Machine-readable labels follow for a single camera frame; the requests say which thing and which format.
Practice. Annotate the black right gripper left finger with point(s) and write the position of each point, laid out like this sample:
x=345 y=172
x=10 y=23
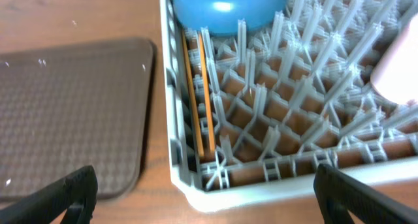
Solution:
x=74 y=196

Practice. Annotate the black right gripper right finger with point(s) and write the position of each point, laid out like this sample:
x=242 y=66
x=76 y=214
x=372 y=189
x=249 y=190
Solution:
x=340 y=195

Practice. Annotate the pink plastic cup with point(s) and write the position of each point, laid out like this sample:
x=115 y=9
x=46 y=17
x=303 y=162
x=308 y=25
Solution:
x=395 y=76

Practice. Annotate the wooden chopstick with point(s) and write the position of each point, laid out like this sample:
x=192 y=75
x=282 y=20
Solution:
x=193 y=103
x=211 y=134

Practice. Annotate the dark blue plate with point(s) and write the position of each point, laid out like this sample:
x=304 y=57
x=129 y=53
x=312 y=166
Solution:
x=221 y=17

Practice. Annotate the grey dishwasher rack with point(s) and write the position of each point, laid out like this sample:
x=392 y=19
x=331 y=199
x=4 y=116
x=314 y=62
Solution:
x=286 y=98

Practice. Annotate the dark brown serving tray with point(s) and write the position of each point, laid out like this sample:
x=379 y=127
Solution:
x=65 y=107

